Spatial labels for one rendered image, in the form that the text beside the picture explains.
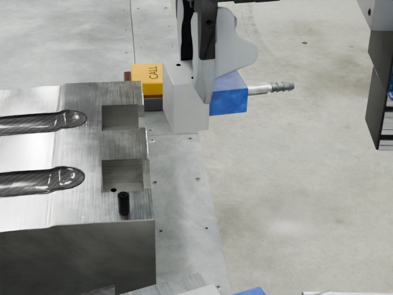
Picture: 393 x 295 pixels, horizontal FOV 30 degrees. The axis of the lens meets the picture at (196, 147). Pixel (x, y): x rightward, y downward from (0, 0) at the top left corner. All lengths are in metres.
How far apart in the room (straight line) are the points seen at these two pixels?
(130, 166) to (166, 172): 0.14
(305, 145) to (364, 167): 0.21
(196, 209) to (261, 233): 1.26
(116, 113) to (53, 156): 0.11
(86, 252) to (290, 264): 1.34
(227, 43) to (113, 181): 0.17
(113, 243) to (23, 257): 0.08
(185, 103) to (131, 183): 0.09
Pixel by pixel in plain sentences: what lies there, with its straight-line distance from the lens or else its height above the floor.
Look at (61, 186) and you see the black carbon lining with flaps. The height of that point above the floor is 0.89.
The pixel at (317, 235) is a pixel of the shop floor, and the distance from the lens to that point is 2.06.
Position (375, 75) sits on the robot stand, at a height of 0.81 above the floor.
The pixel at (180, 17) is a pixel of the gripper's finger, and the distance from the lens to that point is 0.72.
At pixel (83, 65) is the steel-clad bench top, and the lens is 1.10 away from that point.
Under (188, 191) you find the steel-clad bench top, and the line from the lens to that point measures 0.81.
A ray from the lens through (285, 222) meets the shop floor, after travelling 2.09.
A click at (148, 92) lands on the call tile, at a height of 0.82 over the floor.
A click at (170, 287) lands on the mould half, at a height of 0.86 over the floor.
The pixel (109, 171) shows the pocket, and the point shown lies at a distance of 0.71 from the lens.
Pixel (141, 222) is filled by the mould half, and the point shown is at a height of 0.89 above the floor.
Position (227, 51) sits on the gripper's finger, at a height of 0.99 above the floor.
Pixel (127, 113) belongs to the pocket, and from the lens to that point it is 0.80.
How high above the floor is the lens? 1.27
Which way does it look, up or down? 32 degrees down
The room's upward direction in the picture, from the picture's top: 1 degrees clockwise
